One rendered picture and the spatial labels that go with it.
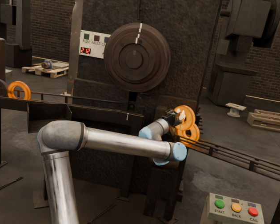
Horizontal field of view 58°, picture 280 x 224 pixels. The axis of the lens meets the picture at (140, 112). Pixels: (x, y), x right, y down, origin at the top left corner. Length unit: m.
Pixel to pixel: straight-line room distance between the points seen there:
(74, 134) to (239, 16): 5.18
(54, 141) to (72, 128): 0.09
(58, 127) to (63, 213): 0.36
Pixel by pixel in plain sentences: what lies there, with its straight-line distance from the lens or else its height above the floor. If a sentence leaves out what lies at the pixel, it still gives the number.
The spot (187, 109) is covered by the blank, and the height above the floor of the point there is 0.89.
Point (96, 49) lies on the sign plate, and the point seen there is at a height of 1.12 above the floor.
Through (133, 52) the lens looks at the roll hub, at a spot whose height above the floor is 1.16.
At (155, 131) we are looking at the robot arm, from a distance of 1.36.
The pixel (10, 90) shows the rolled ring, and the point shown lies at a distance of 2.27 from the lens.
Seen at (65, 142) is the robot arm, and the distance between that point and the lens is 1.03.
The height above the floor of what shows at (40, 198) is 0.01.
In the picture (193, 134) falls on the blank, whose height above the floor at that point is 0.71.
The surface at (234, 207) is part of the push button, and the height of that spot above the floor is 0.61.
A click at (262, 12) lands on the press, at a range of 6.06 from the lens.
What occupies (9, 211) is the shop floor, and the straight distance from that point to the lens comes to 2.07.
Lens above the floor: 1.29
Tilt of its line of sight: 17 degrees down
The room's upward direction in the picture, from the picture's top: 9 degrees clockwise
